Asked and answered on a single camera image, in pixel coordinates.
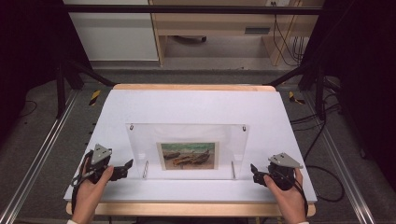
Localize black metal stand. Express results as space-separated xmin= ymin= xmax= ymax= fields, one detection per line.
xmin=266 ymin=62 xmax=329 ymax=121
xmin=55 ymin=57 xmax=117 ymax=119

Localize clear acrylic photo frame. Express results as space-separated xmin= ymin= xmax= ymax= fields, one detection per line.
xmin=125 ymin=122 xmax=250 ymax=182

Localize black crossbar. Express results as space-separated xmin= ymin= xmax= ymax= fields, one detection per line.
xmin=64 ymin=4 xmax=323 ymax=16

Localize yellow black tape marker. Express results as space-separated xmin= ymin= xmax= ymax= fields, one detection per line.
xmin=89 ymin=90 xmax=102 ymax=106
xmin=288 ymin=91 xmax=306 ymax=105

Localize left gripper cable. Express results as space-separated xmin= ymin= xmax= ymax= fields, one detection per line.
xmin=70 ymin=149 xmax=95 ymax=216

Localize black hanging desk cables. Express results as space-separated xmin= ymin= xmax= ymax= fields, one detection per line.
xmin=271 ymin=1 xmax=308 ymax=67

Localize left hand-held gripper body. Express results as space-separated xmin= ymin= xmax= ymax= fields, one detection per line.
xmin=83 ymin=143 xmax=125 ymax=185

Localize aluminium floor rail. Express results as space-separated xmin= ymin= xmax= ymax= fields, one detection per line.
xmin=303 ymin=91 xmax=377 ymax=224
xmin=0 ymin=90 xmax=79 ymax=224

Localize person's right hand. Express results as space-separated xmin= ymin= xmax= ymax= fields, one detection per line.
xmin=262 ymin=167 xmax=305 ymax=217

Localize boat painting print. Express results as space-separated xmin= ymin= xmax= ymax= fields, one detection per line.
xmin=156 ymin=141 xmax=220 ymax=172

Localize person's left hand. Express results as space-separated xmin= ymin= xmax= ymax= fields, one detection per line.
xmin=74 ymin=157 xmax=115 ymax=210

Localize wooden desk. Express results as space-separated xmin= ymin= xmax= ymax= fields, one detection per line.
xmin=148 ymin=0 xmax=325 ymax=67

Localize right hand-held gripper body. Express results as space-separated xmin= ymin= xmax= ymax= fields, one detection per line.
xmin=262 ymin=151 xmax=304 ymax=191

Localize white cabinet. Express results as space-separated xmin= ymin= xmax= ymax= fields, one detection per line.
xmin=63 ymin=0 xmax=160 ymax=63

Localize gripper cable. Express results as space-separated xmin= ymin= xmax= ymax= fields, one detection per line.
xmin=290 ymin=175 xmax=310 ymax=217
xmin=70 ymin=149 xmax=95 ymax=216

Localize white work board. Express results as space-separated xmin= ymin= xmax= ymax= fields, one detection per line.
xmin=64 ymin=83 xmax=317 ymax=218

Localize black floor cable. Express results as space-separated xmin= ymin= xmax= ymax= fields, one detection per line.
xmin=302 ymin=102 xmax=347 ymax=203

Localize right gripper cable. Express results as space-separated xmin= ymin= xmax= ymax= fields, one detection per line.
xmin=290 ymin=175 xmax=310 ymax=217

